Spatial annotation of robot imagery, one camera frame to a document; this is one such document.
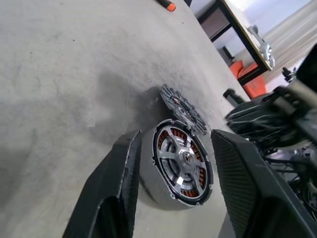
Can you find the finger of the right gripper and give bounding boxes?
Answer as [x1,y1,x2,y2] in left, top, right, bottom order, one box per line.
[222,88,250,103]
[223,100,310,146]

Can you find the round metal ring part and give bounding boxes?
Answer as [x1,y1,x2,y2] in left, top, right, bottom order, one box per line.
[152,121,214,207]

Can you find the small black floor box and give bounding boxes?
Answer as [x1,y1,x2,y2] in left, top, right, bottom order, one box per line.
[221,45,235,61]

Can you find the orange black pliers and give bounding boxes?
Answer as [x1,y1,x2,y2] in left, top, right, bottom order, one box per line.
[155,0,177,12]

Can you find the grey crumpled cloth pile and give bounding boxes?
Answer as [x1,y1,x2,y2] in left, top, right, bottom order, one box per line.
[247,24,276,67]

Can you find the orange box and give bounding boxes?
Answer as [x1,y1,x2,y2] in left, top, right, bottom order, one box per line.
[229,60,267,99]

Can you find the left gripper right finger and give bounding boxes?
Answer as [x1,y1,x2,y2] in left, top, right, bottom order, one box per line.
[210,128,317,238]

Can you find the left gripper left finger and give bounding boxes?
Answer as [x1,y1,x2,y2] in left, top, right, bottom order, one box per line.
[61,128,143,238]

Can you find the black framed side table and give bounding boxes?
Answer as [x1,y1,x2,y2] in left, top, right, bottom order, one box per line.
[195,0,273,86]

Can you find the motor stator with copper windings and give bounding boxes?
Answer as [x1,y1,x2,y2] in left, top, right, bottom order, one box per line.
[138,119,211,211]

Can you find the grey toothed disc part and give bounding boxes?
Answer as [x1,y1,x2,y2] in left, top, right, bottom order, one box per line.
[159,83,208,136]

